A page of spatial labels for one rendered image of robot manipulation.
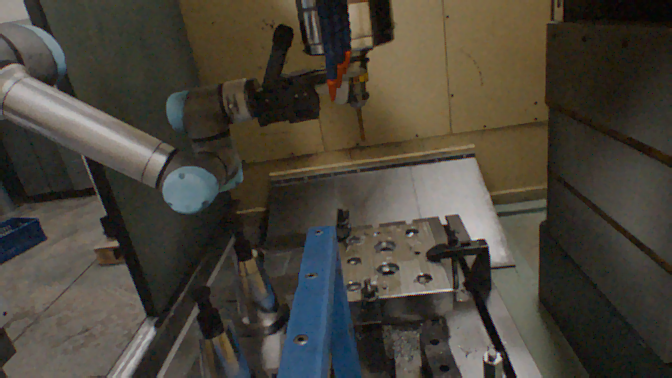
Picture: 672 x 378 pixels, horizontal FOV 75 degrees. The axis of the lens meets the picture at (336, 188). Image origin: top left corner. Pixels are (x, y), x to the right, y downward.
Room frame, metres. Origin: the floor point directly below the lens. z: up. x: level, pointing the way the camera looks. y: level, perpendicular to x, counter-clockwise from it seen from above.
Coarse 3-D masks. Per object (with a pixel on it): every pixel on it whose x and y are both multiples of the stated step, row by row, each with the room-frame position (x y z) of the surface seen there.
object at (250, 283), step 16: (256, 256) 0.39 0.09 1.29; (240, 272) 0.38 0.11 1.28; (256, 272) 0.38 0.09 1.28; (240, 288) 0.38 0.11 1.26; (256, 288) 0.38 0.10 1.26; (272, 288) 0.39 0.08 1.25; (240, 304) 0.38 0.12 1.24; (256, 304) 0.37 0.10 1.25; (272, 304) 0.38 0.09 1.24; (256, 320) 0.37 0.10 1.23
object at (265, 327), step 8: (280, 296) 0.41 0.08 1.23; (280, 304) 0.40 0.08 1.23; (288, 304) 0.40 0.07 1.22; (280, 312) 0.39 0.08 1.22; (288, 312) 0.40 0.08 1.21; (232, 320) 0.38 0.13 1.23; (240, 320) 0.38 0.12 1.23; (264, 320) 0.37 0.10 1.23; (272, 320) 0.37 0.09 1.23; (280, 320) 0.37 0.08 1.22; (288, 320) 0.40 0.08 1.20; (240, 328) 0.37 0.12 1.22; (248, 328) 0.37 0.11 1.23; (256, 328) 0.36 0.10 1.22; (264, 328) 0.36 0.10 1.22; (272, 328) 0.37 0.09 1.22; (280, 328) 0.38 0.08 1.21; (240, 336) 0.38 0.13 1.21; (248, 336) 0.36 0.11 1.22; (256, 336) 0.36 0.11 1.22
